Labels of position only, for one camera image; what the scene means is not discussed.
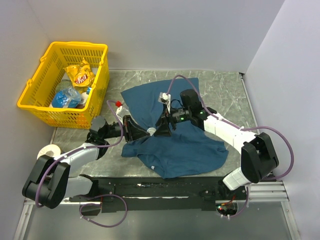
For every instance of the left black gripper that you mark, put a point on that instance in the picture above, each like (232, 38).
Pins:
(132, 132)

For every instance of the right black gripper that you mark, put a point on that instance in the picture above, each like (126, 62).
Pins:
(163, 130)

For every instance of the blue t-shirt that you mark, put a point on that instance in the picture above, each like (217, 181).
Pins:
(188, 151)

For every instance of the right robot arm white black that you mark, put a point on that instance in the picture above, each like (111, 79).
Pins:
(258, 157)

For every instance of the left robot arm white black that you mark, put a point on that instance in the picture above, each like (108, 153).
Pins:
(49, 181)

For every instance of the small white bottle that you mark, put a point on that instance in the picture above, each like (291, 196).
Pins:
(85, 95)

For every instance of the blue plastic bag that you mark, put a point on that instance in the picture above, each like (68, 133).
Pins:
(66, 98)

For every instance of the yellow snack bag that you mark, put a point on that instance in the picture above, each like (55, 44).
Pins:
(81, 74)

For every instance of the toilet paper roll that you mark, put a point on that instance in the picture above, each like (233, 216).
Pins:
(51, 150)

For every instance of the yellow plastic basket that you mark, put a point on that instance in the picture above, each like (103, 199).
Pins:
(40, 89)

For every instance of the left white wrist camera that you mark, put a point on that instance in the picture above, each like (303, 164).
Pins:
(122, 110)

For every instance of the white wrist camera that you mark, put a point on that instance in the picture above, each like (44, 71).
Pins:
(165, 98)
(122, 110)

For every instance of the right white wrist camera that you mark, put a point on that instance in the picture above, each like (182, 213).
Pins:
(165, 98)

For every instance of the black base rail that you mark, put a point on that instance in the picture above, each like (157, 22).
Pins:
(155, 193)

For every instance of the aluminium frame rail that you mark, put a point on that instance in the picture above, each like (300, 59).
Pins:
(267, 215)

